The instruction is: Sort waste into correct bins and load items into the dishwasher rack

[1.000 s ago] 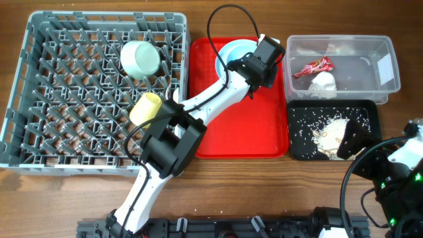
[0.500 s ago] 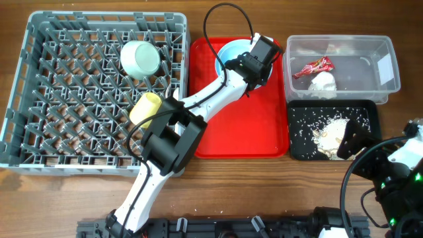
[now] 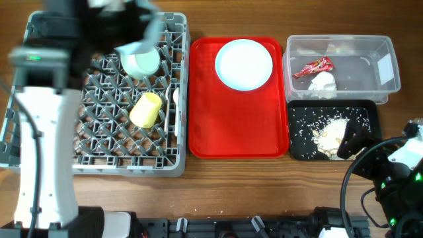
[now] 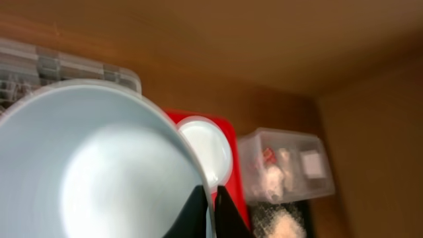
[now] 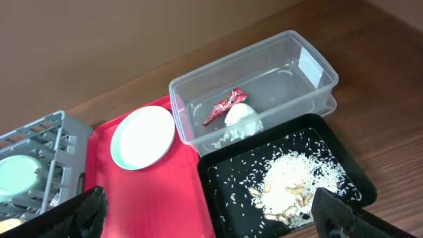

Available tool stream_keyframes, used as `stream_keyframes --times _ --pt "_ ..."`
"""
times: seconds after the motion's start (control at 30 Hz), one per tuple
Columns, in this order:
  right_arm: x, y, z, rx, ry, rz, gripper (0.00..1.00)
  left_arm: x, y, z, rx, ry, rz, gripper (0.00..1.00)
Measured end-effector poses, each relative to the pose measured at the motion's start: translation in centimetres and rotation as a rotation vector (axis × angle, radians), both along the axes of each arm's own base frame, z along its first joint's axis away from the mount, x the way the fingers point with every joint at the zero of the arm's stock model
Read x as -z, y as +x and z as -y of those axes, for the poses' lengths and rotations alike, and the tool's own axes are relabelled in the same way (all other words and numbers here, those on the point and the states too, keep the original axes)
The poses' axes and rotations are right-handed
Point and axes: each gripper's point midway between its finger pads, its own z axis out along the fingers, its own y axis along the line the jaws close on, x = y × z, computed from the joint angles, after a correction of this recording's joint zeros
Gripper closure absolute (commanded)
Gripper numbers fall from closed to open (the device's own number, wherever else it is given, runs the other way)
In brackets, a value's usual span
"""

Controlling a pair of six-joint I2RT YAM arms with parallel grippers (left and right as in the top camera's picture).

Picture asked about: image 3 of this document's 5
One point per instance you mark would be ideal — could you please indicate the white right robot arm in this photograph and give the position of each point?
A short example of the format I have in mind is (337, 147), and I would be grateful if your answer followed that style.
(401, 200)

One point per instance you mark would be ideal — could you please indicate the mint green bowl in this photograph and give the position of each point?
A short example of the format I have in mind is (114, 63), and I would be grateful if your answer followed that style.
(141, 65)

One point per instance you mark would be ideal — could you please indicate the light green small bowl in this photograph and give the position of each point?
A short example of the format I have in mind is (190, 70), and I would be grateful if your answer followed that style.
(140, 27)

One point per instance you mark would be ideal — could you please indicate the yellow plastic cup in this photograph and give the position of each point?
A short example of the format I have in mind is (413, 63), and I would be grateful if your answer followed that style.
(146, 110)

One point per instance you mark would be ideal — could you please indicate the black waste tray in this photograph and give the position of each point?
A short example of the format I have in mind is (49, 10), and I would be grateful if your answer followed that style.
(303, 113)

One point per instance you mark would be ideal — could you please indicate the clear plastic waste bin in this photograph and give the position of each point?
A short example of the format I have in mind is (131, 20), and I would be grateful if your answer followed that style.
(365, 67)

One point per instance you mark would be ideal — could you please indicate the red plastic serving tray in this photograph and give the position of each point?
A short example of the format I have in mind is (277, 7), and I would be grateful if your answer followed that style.
(224, 123)

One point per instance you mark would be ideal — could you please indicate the white napkin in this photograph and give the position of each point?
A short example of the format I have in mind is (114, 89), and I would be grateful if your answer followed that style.
(323, 82)

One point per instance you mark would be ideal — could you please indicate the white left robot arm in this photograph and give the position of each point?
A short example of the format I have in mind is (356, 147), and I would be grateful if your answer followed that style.
(47, 205)

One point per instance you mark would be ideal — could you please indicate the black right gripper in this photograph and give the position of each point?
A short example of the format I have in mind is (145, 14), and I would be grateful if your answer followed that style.
(363, 138)

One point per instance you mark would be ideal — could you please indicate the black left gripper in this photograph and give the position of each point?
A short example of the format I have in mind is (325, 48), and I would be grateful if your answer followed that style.
(133, 12)

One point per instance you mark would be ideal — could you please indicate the red snack wrapper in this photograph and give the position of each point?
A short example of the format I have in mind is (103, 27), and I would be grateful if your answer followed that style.
(321, 65)

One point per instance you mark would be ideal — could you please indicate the pile of rice scraps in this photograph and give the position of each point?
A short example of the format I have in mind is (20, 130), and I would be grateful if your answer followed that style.
(327, 135)

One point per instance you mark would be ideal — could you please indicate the grey plastic dishwasher rack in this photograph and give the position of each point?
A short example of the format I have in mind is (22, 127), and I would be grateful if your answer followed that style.
(106, 141)

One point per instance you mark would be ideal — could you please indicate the light blue plate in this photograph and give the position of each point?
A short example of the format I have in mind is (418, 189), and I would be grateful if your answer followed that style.
(243, 65)

